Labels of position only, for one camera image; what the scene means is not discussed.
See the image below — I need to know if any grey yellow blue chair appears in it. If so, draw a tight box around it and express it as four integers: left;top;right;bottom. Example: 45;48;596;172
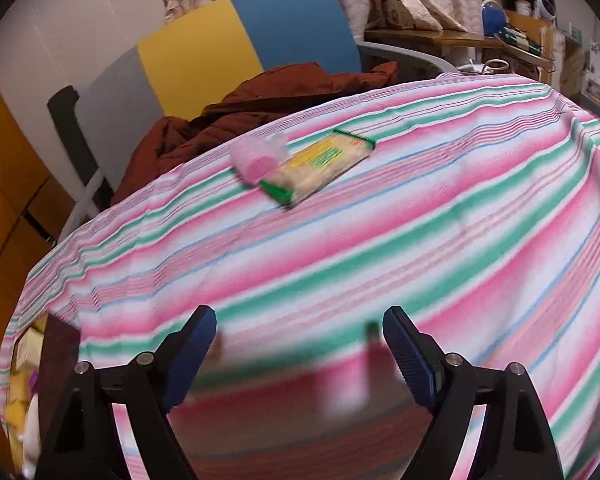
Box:
47;0;456;211

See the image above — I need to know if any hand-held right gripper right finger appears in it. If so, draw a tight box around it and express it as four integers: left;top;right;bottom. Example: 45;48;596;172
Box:
382;306;566;480

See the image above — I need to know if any white cable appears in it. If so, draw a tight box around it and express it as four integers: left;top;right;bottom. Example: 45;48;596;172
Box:
457;59;508;76

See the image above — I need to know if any maroon jacket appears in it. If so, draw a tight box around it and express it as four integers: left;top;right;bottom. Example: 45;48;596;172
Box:
111;60;400;206

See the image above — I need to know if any yellow snack packet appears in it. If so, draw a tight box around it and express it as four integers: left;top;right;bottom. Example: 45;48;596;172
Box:
5;380;31;441

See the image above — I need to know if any brown cardboard box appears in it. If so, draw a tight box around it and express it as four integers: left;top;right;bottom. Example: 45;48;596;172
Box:
505;10;556;56

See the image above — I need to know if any pink green striped tablecloth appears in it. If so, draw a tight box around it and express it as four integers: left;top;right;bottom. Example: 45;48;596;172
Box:
0;72;600;480

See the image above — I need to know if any green-edged noodle packet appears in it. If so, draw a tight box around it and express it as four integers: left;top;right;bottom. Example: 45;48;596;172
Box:
259;129;377;209

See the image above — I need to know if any wooden side table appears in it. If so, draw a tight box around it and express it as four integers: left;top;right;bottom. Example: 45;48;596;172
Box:
365;27;556;68

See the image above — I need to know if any pale pink roll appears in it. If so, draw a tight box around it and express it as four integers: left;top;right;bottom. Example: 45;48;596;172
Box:
229;132;289;187

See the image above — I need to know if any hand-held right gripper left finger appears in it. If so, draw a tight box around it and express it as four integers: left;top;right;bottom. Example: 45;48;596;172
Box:
32;305;217;480

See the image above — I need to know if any orange wooden wardrobe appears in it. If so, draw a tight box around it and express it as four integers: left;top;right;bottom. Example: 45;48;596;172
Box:
0;52;76;461

